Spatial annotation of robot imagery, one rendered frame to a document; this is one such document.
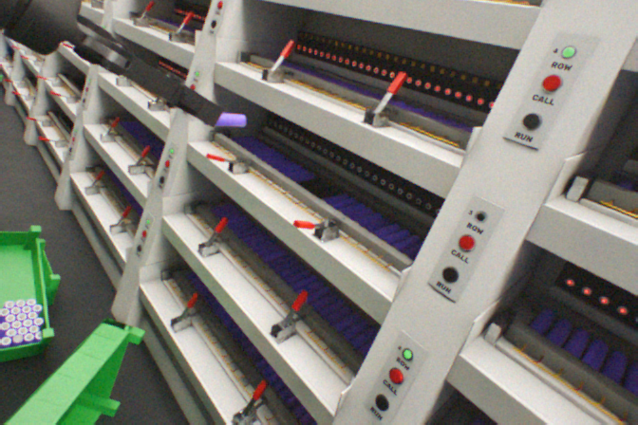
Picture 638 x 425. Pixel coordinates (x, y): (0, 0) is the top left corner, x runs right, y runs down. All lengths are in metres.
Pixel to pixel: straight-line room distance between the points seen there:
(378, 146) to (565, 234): 0.25
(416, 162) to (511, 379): 0.27
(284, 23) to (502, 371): 0.82
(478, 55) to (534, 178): 0.34
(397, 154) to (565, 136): 0.19
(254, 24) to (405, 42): 0.35
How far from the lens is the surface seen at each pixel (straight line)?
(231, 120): 0.57
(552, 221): 0.46
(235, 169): 0.77
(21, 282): 1.17
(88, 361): 0.78
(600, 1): 0.51
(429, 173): 0.50
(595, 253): 0.46
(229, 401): 0.84
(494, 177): 0.47
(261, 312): 0.72
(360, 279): 0.54
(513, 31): 0.52
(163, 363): 1.06
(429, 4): 0.58
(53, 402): 0.73
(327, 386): 0.64
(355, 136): 0.57
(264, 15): 0.95
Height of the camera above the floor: 0.74
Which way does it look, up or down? 12 degrees down
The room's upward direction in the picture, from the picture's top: 23 degrees clockwise
